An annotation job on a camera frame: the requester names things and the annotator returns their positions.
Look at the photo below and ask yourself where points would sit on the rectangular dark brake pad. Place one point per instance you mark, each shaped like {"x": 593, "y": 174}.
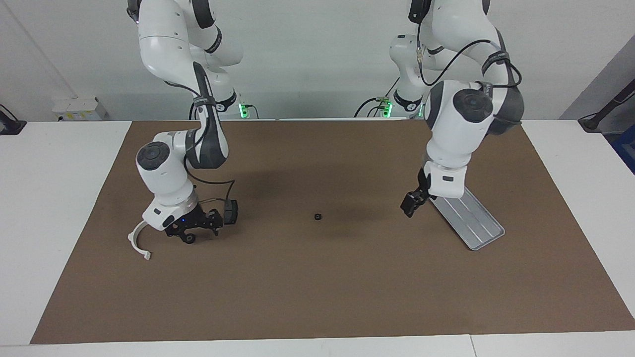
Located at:
{"x": 232, "y": 213}

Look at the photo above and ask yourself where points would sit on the brown table mat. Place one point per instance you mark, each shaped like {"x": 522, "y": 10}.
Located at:
{"x": 317, "y": 277}

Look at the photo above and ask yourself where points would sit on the black clamp mount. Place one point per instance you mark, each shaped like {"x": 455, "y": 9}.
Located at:
{"x": 10, "y": 126}

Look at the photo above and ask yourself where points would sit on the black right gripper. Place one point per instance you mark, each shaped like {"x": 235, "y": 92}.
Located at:
{"x": 196, "y": 218}

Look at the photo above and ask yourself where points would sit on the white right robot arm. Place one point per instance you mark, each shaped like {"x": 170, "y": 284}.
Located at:
{"x": 163, "y": 178}

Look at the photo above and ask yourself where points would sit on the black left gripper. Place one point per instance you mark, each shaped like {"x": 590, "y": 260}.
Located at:
{"x": 423, "y": 184}

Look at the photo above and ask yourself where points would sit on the black stand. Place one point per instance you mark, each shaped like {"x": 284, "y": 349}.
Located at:
{"x": 595, "y": 121}

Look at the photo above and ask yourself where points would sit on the grey metal tray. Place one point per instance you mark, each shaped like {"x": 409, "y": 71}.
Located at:
{"x": 476, "y": 223}

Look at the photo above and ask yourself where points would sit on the white semicircular bracket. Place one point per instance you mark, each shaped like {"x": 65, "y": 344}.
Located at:
{"x": 133, "y": 240}

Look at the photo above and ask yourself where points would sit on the white power box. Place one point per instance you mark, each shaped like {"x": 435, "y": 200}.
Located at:
{"x": 79, "y": 109}

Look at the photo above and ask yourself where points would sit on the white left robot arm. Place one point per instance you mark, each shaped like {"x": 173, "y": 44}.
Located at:
{"x": 451, "y": 124}

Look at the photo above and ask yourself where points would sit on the blue box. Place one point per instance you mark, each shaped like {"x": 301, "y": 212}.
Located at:
{"x": 626, "y": 148}

